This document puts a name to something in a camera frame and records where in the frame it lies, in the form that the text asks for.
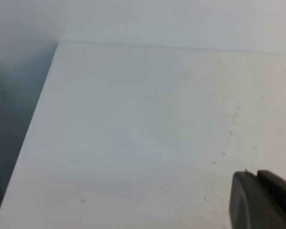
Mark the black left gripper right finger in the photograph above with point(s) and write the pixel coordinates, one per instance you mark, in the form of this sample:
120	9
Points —
276	188

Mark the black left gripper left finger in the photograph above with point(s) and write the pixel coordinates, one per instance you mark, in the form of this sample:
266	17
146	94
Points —
250	206

